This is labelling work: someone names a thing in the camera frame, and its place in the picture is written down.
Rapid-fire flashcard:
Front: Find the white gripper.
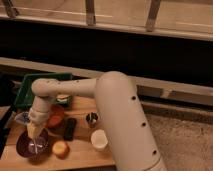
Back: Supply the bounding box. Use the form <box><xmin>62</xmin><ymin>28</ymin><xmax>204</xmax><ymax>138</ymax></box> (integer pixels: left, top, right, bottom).
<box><xmin>27</xmin><ymin>106</ymin><xmax>50</xmax><ymax>139</ymax></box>

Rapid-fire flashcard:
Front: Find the silver fork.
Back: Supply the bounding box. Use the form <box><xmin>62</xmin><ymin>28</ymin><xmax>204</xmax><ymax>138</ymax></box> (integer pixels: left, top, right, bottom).
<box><xmin>32</xmin><ymin>139</ymin><xmax>38</xmax><ymax>154</ymax></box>

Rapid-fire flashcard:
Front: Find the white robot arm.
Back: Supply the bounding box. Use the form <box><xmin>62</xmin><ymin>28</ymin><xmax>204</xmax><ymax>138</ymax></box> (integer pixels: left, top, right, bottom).
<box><xmin>27</xmin><ymin>71</ymin><xmax>167</xmax><ymax>171</ymax></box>

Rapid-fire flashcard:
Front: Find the purple bowl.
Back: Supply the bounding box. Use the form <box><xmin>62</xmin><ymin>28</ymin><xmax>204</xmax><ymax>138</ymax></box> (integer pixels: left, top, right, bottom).
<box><xmin>16</xmin><ymin>129</ymin><xmax>48</xmax><ymax>158</ymax></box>

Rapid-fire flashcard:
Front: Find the red bowl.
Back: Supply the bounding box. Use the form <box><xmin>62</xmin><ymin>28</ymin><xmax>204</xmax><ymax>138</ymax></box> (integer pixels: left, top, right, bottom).
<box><xmin>46</xmin><ymin>105</ymin><xmax>65</xmax><ymax>128</ymax></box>

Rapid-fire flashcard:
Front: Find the blue crumpled cloth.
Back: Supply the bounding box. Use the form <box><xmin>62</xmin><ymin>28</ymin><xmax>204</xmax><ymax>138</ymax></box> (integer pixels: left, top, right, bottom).
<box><xmin>14</xmin><ymin>112</ymin><xmax>30</xmax><ymax>125</ymax></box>

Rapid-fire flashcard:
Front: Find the orange fruit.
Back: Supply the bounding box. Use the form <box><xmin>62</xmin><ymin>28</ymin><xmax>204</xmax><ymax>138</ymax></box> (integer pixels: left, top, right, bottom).
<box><xmin>52</xmin><ymin>141</ymin><xmax>69</xmax><ymax>158</ymax></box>

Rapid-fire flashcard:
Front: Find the green plastic tray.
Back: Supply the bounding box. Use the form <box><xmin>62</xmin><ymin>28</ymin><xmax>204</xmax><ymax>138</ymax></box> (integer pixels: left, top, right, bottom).
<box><xmin>14</xmin><ymin>73</ymin><xmax>73</xmax><ymax>109</ymax></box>

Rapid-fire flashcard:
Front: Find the black rectangular block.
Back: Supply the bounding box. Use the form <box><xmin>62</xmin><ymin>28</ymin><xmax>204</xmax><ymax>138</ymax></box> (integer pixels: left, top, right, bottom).
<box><xmin>63</xmin><ymin>118</ymin><xmax>77</xmax><ymax>141</ymax></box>

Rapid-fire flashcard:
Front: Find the pale banana piece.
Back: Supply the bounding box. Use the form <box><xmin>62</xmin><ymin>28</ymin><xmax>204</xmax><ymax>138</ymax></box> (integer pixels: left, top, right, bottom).
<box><xmin>56</xmin><ymin>94</ymin><xmax>70</xmax><ymax>102</ymax></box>

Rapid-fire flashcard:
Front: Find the wooden table board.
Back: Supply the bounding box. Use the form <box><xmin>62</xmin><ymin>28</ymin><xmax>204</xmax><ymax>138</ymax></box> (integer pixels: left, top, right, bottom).
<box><xmin>0</xmin><ymin>96</ymin><xmax>114</xmax><ymax>171</ymax></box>

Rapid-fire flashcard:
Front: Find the small metal cup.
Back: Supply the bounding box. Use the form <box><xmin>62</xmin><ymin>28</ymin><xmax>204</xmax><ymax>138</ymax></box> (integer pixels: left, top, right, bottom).
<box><xmin>86</xmin><ymin>112</ymin><xmax>98</xmax><ymax>128</ymax></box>

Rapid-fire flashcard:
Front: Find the white cup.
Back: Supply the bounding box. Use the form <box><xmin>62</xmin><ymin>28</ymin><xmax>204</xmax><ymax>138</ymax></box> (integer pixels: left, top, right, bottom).
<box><xmin>90</xmin><ymin>129</ymin><xmax>108</xmax><ymax>151</ymax></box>

